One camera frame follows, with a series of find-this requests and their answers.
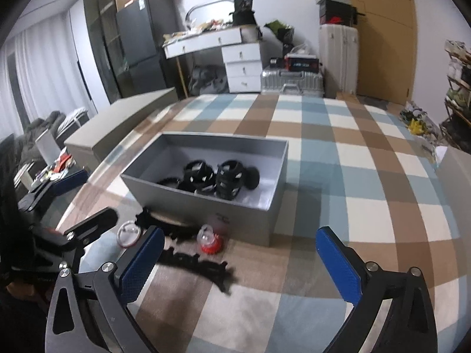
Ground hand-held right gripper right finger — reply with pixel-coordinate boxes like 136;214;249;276
315;227;438;353

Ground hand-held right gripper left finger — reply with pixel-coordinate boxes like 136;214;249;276
45;226;166;353

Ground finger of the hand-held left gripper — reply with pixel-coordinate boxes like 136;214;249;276
18;169;89;213
62;207;119;249

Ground clear round red-trimmed case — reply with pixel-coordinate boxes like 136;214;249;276
117;221;143;249

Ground long black hair clip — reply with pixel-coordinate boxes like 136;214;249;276
157;248;238;295

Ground clear red small container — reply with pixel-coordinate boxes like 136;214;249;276
197;224;226;255

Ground grey box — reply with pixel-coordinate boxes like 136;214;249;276
120;131;289;248

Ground person's left forearm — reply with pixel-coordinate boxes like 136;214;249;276
0;281;50;353

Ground cluttered side table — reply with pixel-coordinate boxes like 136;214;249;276
15;147;76;192

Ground white cylindrical appliance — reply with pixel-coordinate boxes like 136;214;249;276
36;129;62;165

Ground dark duvet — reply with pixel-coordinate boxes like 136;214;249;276
15;106;91;155

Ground checked tablecloth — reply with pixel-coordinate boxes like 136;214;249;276
55;93;471;353

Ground grey box lid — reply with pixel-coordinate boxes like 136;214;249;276
64;87;180;172

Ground white curtain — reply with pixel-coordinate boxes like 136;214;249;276
0;10;112;145

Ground dark glass wardrobe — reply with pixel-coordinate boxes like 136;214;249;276
82;0;141;101

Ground dark refrigerator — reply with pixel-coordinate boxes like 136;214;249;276
115;0;180;95

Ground yellow and black shoes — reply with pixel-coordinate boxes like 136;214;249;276
399;102;439;145

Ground grey clothes pile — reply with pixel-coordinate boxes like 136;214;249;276
187;65;231;97

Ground silver suitcase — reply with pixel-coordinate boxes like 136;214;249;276
260;65;325;99

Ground white suitcase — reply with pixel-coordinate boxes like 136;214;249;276
318;24;360;99

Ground black and red box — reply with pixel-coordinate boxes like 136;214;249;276
285;54;320;73

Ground white desk with drawers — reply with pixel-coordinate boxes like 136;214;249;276
163;26;264;95

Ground shoe rack with shoes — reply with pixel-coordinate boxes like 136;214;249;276
439;39;471;152

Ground oval mirror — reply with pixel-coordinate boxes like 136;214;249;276
185;0;236;27

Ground dark flower bouquet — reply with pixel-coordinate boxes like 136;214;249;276
264;20;296;45

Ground black shoe box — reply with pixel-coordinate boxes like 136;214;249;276
316;0;354;26

